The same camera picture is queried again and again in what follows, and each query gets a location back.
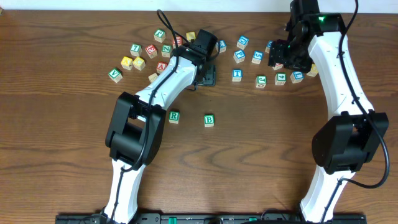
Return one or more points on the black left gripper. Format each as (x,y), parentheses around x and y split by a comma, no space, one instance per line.
(208,76)

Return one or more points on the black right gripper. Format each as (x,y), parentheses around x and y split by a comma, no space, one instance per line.
(277,55)

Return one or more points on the green B block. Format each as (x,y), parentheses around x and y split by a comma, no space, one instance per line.
(209,120)

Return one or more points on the green R block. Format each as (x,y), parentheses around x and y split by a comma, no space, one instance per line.
(174,117)

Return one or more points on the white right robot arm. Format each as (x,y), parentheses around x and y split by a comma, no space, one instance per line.
(354,130)

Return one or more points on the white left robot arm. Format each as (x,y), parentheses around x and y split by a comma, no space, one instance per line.
(135,132)

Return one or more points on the blue L block right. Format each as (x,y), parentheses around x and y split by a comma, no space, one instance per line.
(296,77)

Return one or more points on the green 4 block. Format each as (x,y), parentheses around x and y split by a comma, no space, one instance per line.
(280,78)

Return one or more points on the yellow block right edge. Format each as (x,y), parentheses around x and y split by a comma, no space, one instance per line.
(313,71)

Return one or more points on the blue T block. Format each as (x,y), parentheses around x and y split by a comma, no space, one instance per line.
(237,75)

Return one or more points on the blue 5 block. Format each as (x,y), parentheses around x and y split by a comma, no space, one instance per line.
(257,57)

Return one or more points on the blue 2 block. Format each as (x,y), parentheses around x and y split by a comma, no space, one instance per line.
(221,46)

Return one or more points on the blue P block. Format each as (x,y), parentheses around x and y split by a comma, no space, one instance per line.
(239,56)

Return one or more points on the green J block right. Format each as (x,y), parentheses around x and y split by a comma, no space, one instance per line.
(261,81)

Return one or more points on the green j block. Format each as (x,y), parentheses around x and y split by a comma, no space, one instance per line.
(159,35)
(261,81)

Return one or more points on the plain yellow top block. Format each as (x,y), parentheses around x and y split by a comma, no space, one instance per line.
(191,36)

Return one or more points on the red U block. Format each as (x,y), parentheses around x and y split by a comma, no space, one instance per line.
(178,41)

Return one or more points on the green Z block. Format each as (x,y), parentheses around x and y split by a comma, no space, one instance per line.
(166,50)

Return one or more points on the tilted red A block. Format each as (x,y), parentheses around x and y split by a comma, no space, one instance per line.
(153,77)

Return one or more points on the red E block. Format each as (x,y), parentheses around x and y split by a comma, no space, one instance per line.
(151,51)

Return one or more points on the yellow C block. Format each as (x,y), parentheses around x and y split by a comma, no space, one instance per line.
(139,63)

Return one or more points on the green 7 block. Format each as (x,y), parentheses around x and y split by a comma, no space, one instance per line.
(136,50)

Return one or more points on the yellow K block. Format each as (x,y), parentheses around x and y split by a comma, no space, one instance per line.
(127,63)

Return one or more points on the green V block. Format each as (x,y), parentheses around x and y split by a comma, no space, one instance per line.
(115,75)

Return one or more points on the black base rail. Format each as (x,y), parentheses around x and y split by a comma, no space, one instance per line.
(155,218)

